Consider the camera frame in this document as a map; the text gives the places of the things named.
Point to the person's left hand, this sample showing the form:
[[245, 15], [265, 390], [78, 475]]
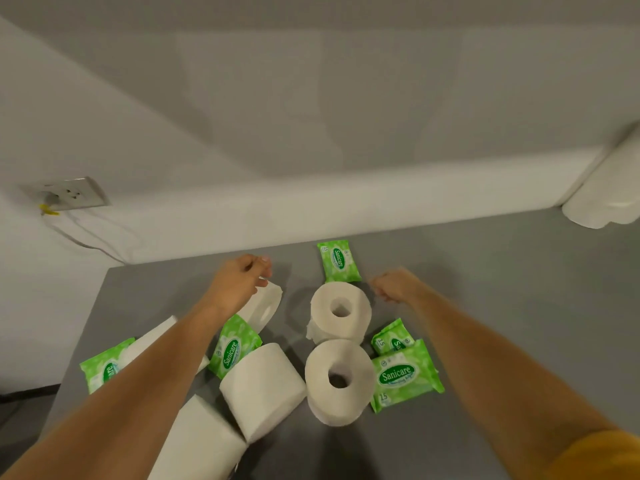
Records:
[[234, 284]]

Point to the person's right hand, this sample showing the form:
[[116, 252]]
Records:
[[402, 285]]

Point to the person's left fingers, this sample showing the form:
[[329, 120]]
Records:
[[261, 269]]

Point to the person's right fingers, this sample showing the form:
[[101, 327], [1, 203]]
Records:
[[382, 290]]

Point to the person's left forearm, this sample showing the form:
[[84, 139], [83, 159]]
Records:
[[125, 404]]

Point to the person's right forearm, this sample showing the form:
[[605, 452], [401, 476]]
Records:
[[495, 384]]

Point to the white toilet paper roll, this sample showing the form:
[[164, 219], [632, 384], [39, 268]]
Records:
[[200, 444], [262, 394], [320, 299], [320, 400], [265, 307], [150, 339]]

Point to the green wet wipes packet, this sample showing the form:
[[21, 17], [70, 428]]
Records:
[[392, 337], [405, 375], [100, 369], [232, 347], [340, 260]]

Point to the yellow plug clip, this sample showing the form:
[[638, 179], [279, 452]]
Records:
[[48, 210]]

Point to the white paper towel roll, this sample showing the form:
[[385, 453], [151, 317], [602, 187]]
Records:
[[607, 194]]

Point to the yellow shirt sleeve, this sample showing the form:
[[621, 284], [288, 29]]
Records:
[[600, 457]]

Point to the white wall power outlet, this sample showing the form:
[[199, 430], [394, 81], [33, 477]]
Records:
[[75, 193]]

